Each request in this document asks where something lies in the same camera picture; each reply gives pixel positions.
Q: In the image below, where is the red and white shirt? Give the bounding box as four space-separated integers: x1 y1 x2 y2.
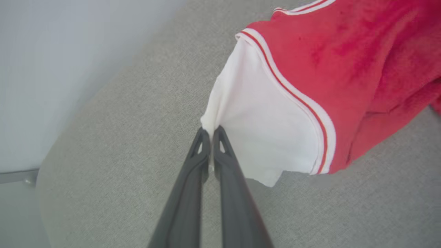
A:
201 0 441 188

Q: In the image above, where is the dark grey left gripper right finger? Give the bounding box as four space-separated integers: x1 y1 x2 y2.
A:
213 125 275 248

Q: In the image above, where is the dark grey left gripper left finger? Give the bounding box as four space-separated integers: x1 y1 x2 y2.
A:
147 127 211 248

